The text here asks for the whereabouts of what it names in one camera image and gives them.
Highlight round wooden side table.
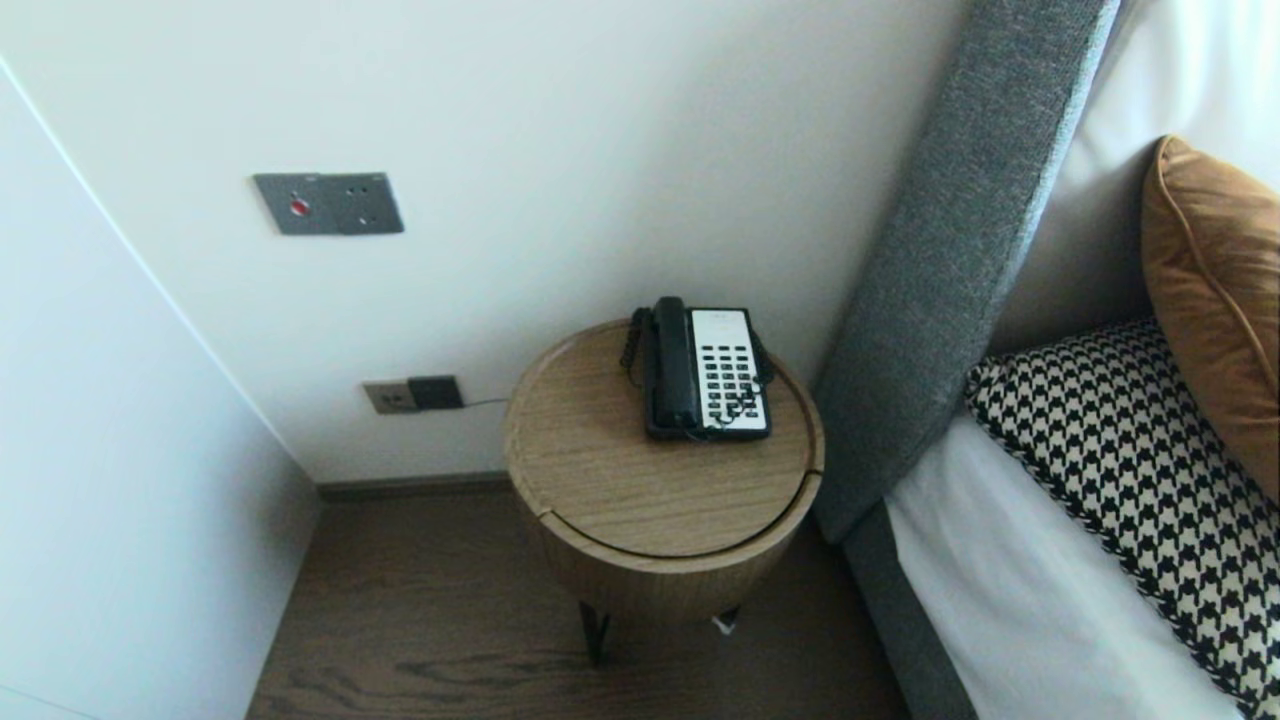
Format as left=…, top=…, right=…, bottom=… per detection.
left=520, top=472, right=825, bottom=629

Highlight black telephone handset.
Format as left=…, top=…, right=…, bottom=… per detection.
left=650, top=296, right=701, bottom=431

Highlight black and white telephone base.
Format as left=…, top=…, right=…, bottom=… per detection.
left=643, top=306, right=774, bottom=442

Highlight round wooden bedside table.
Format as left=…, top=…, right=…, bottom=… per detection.
left=503, top=318, right=827, bottom=561

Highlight brown wooden baseboard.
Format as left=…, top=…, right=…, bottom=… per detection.
left=316, top=470, right=513, bottom=503

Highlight black metal table legs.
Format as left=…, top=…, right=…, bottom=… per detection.
left=578, top=600, right=743, bottom=666

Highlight grey fabric headboard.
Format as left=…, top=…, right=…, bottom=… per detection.
left=812, top=0, right=1126, bottom=546

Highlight beige pillow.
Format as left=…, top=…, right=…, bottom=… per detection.
left=985, top=140, right=1166, bottom=356

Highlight black white houndstooth pillow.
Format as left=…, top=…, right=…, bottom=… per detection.
left=965, top=318, right=1280, bottom=720

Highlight brown velvet cushion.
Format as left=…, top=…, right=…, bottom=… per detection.
left=1140, top=135, right=1280, bottom=506

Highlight black wall plug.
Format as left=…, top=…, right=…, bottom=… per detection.
left=407, top=375, right=465, bottom=411

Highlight beige wall socket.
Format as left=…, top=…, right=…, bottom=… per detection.
left=362, top=380, right=419, bottom=415

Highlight grey wall switch panel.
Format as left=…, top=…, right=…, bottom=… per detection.
left=252, top=172, right=406, bottom=237

